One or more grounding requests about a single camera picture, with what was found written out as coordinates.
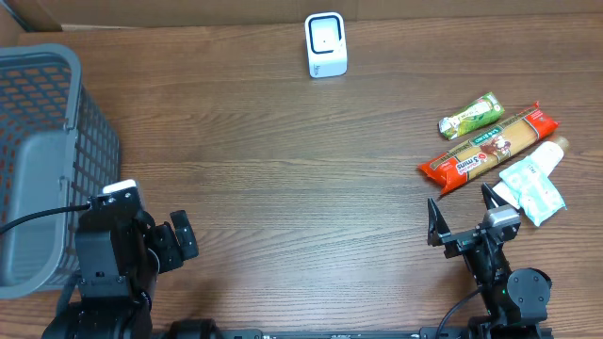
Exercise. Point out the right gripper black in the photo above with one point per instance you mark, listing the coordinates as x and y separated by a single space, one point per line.
441 232

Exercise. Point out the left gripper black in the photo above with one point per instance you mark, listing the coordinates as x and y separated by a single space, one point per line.
174 240

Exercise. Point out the spaghetti pack with red ends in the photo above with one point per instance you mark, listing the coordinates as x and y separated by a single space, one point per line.
481 153

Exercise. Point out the teal snack packet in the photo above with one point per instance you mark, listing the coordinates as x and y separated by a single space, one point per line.
533 192

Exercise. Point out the white Pantene tube gold cap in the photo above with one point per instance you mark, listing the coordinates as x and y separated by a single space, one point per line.
546 157

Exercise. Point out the green yellow snack bar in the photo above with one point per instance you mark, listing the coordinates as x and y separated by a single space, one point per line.
481 112

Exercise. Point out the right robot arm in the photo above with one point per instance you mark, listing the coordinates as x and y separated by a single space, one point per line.
515 300

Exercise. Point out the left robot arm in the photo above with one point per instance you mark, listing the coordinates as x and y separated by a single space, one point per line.
120 254

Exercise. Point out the white barcode scanner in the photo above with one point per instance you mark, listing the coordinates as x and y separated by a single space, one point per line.
326 44

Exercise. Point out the grey plastic basket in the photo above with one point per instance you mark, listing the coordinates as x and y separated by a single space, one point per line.
57 149

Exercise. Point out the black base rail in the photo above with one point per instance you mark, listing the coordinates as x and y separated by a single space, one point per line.
423 333

